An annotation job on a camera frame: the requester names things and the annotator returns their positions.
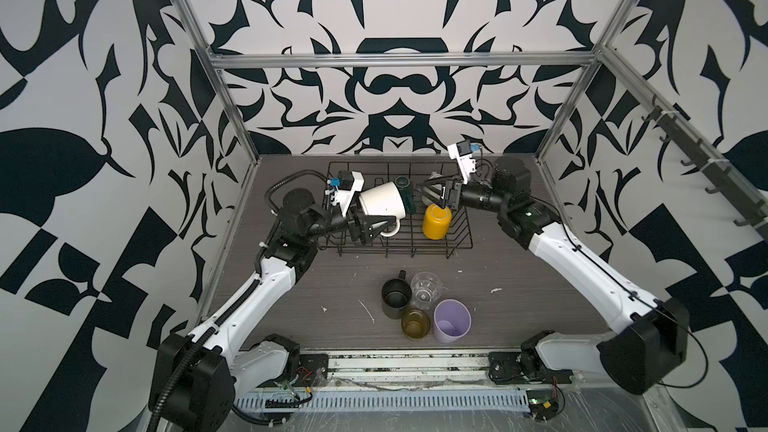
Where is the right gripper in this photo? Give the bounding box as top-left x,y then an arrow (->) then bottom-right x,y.
420,173 -> 514,218

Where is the red inside white mug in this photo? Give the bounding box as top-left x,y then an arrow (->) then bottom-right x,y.
359,182 -> 407,238

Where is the yellow mug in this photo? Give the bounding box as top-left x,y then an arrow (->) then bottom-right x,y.
422,204 -> 453,241

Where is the green mug cream inside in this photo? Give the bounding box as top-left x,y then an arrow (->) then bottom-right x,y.
394,176 -> 416,215

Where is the black mug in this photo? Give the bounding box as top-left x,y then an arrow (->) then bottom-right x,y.
381,270 -> 412,320

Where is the purple plastic cup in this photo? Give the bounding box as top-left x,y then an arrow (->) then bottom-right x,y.
433,299 -> 472,344

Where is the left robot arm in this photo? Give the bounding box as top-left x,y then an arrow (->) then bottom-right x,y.
146,188 -> 399,431

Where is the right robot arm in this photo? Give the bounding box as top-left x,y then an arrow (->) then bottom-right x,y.
416,156 -> 690,395

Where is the clear glass cup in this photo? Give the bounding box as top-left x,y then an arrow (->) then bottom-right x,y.
411,272 -> 443,310

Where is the olive brown glass cup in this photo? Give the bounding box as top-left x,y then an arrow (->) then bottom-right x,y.
401,308 -> 431,340

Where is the small circuit board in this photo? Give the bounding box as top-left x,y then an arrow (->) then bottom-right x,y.
527,387 -> 566,423

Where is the black wire dish rack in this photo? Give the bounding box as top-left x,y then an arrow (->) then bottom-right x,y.
321,158 -> 473,258

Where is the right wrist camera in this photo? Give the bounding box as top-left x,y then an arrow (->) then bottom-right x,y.
447,139 -> 479,184

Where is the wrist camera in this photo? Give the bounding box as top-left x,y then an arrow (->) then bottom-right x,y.
326,170 -> 365,216
447,139 -> 479,184

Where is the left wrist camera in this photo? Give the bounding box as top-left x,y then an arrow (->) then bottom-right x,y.
326,170 -> 365,216

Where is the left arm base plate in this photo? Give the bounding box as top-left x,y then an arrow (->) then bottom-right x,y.
257,352 -> 329,388

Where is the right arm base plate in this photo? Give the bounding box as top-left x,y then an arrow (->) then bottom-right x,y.
488,351 -> 573,385

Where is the white cable duct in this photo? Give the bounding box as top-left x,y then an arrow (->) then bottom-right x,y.
236,389 -> 530,413

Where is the wall hook rail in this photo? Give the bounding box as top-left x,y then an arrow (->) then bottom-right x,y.
641,95 -> 768,229

